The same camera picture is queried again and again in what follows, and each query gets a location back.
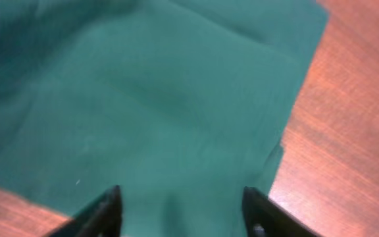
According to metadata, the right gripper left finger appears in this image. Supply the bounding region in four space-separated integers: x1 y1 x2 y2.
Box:
47 186 122 237

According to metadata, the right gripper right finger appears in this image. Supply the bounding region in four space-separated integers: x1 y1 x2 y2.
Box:
241 186 320 237

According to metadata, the green cloth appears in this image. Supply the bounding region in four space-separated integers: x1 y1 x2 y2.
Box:
0 0 327 236

